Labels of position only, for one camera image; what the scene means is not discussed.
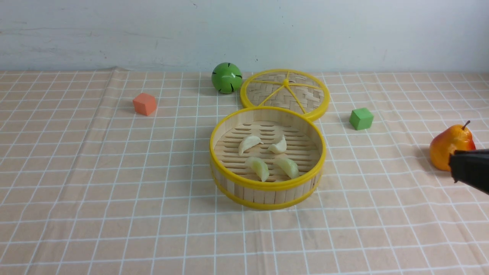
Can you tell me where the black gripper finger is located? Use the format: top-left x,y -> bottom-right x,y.
449,149 -> 489,194

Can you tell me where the greenish dumpling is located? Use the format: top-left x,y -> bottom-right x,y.
245,157 -> 269,182
274,158 -> 300,179

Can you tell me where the white dumpling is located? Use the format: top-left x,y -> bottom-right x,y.
238,135 -> 264,155
268,135 -> 287,154

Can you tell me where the bamboo steamer lid yellow rim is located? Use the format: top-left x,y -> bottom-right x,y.
240,68 -> 330,121

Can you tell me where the bamboo steamer tray yellow rim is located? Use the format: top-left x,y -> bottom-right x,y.
209,106 -> 327,210

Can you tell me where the orange yellow toy pear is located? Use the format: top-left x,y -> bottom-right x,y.
429,120 -> 476,171

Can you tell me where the green cube block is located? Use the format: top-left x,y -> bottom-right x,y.
349,108 -> 374,131

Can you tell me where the green ball with black slits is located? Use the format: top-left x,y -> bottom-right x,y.
211,62 -> 243,94

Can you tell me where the orange cube block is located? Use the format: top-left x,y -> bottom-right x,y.
132,93 -> 157,116

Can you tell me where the checkered beige tablecloth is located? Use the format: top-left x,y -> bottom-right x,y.
0,68 -> 489,275

